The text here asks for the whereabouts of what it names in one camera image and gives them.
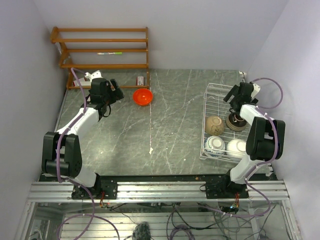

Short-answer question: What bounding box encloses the orange plastic bowl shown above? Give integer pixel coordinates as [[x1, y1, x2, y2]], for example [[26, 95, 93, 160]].
[[132, 88, 153, 107]]

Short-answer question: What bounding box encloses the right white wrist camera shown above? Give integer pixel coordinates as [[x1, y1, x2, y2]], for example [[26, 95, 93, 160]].
[[251, 83, 261, 99]]

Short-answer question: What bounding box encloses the red white small card box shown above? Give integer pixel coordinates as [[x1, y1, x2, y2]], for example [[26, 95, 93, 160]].
[[136, 76, 145, 86]]

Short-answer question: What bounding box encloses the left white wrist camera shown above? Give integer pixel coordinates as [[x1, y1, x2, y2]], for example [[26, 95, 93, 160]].
[[84, 70, 102, 82]]

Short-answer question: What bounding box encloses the wooden shelf rack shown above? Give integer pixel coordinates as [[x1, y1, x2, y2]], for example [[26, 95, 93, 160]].
[[49, 26, 151, 90]]

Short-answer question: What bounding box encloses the blue white porcelain bowl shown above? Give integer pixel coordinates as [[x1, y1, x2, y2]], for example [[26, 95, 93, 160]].
[[203, 135, 226, 158]]

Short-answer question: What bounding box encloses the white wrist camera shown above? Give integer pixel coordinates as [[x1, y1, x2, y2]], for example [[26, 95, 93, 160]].
[[251, 83, 261, 99], [84, 70, 102, 82]]

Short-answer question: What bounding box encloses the dark brown ribbed bowl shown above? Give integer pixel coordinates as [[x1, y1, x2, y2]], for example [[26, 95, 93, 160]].
[[225, 114, 247, 132]]

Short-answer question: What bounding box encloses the white wire dish rack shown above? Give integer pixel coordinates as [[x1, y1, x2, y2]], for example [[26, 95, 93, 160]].
[[199, 83, 250, 164]]

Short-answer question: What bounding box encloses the white box on shelf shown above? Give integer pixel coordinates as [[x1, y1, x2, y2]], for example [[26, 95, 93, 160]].
[[73, 77, 91, 87]]

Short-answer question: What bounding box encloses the plain white bowl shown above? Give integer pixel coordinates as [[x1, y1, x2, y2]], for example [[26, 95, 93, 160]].
[[226, 139, 246, 162]]

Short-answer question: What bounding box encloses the green white marker pen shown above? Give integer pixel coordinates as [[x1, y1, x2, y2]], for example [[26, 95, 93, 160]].
[[97, 51, 123, 56]]

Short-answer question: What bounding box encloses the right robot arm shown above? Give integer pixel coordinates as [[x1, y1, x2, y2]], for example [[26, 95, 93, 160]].
[[220, 82, 286, 198]]

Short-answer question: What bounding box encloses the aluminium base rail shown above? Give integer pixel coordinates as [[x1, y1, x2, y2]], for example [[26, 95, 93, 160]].
[[27, 174, 290, 204]]

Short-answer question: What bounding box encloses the brown ceramic bowl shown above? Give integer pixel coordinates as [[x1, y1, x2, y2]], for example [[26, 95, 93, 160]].
[[204, 115, 225, 136]]

